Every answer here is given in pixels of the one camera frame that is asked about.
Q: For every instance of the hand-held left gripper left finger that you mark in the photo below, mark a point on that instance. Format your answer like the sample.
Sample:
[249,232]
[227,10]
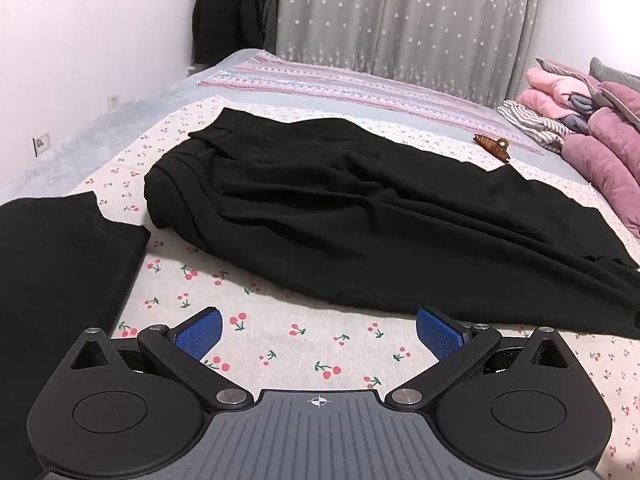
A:
[200,332]

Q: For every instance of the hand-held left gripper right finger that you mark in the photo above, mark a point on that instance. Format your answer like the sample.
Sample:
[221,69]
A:
[440,332]

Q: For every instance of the black pants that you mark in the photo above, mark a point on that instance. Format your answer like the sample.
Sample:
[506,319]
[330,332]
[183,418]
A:
[325,200]

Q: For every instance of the cherry print bed sheet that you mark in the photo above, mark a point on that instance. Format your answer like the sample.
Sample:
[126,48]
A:
[300,340]

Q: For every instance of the folded black garment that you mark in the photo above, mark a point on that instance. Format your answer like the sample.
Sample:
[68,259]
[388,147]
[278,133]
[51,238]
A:
[50,270]

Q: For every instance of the brown hair claw clip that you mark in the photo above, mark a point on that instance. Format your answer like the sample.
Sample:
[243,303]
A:
[492,146]

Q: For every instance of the grey white striped garment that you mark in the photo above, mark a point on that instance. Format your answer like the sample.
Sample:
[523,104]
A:
[530,122]

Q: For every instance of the mauve velvet quilt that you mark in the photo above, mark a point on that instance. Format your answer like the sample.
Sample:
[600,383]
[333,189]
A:
[600,165]

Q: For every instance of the grey bed cover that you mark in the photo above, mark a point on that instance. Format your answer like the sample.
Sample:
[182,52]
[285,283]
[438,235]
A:
[100,120]

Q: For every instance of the grey blue garment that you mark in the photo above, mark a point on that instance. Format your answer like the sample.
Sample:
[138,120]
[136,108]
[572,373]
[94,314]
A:
[580,110]

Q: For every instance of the pink striped blanket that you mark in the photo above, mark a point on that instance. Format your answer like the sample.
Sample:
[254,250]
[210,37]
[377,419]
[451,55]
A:
[350,85]

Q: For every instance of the grey pillow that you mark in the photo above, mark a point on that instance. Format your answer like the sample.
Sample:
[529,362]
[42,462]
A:
[610,72]

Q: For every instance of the hanging dark clothes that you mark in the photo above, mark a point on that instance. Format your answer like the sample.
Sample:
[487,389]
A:
[220,20]

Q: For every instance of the grey star print curtain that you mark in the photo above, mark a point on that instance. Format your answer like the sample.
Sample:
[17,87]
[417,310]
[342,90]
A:
[400,20]

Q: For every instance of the white wall socket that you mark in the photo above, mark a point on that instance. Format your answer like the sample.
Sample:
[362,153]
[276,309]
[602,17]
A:
[41,144]
[114,101]

